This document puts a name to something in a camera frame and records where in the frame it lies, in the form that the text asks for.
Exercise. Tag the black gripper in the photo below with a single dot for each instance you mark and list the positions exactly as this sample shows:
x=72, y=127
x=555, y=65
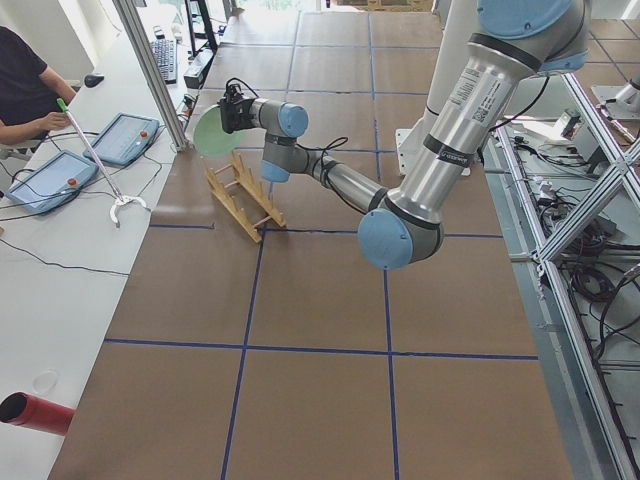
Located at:
x=237, y=119

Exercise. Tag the mint green plate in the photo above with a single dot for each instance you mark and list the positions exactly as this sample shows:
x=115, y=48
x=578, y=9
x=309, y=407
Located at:
x=210, y=139

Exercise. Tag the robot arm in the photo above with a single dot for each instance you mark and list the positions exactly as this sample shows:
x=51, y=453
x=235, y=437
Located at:
x=487, y=49
x=619, y=102

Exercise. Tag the wooden plate rack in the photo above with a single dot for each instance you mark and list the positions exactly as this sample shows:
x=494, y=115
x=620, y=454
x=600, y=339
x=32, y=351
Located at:
x=244, y=197

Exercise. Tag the black keyboard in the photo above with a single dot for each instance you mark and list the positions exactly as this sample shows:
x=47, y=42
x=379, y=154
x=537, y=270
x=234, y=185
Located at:
x=165, y=54

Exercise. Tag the far blue teach pendant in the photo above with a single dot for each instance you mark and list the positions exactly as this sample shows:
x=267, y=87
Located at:
x=125, y=138

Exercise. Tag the blue teach pendant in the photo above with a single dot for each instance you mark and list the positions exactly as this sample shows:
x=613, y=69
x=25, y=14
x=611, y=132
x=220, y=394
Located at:
x=52, y=184
x=125, y=138

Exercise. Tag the reacher grabber stick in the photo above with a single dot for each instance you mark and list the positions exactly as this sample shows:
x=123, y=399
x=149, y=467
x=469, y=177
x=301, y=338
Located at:
x=121, y=199

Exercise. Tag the black computer mouse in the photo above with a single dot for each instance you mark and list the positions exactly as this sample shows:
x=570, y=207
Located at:
x=92, y=80

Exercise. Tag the near blue teach pendant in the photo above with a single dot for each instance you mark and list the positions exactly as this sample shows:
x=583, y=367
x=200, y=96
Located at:
x=52, y=184

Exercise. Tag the person in black shirt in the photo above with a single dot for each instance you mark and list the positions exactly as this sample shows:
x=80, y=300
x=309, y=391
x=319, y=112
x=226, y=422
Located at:
x=30, y=89

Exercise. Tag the red cylinder bottle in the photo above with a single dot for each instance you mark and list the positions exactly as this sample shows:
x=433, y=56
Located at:
x=32, y=412

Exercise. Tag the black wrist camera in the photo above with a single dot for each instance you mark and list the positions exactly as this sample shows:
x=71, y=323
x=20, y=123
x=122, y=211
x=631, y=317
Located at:
x=233, y=91

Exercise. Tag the aluminium frame post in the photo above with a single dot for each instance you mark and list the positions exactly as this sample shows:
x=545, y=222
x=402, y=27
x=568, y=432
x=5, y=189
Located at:
x=135, y=31

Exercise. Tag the white camera mast with base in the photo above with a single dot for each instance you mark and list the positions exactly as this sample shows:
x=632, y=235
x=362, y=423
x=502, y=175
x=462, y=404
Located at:
x=460, y=23

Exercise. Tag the aluminium frame side table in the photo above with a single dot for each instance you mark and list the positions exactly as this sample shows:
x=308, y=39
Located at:
x=563, y=168

